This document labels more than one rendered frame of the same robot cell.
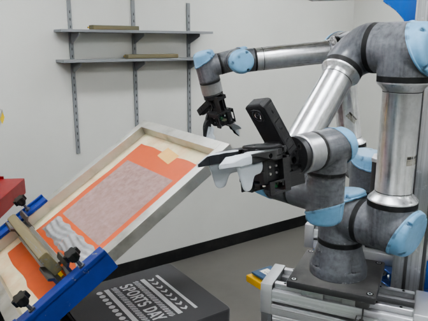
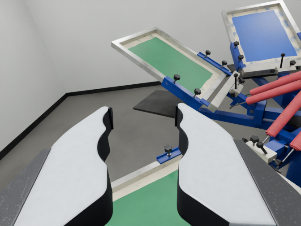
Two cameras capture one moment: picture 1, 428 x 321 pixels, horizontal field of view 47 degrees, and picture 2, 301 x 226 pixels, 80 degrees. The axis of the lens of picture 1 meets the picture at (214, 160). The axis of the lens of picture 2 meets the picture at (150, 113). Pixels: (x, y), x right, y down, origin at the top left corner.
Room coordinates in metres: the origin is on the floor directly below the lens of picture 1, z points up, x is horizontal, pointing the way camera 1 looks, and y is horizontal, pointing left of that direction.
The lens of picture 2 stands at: (0.82, -0.07, 1.73)
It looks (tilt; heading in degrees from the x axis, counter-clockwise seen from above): 30 degrees down; 135
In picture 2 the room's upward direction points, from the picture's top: 11 degrees counter-clockwise
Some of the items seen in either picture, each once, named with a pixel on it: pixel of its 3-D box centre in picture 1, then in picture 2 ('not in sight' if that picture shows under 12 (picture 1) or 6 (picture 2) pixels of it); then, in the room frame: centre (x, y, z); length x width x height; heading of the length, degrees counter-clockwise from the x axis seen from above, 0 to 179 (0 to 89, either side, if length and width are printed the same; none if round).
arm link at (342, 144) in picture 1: (328, 149); not in sight; (0.94, -0.23, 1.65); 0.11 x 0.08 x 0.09; 131
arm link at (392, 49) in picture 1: (396, 142); not in sight; (1.12, -0.42, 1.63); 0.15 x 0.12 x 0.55; 41
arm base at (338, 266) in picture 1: (339, 253); not in sight; (1.22, -0.33, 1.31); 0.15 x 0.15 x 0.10
